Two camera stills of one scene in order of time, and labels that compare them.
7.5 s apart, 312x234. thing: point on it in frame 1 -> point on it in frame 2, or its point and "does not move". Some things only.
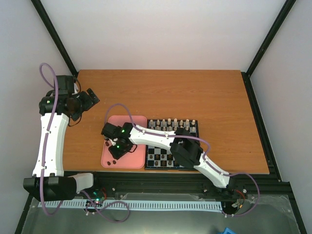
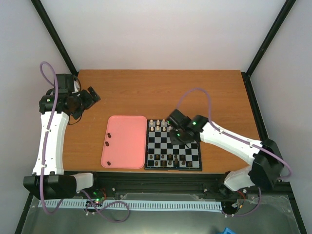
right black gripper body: [121, 150] -> [179, 139]
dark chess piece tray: [157, 157] does not move
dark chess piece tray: [163, 163] does not move
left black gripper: [75, 116] does not move
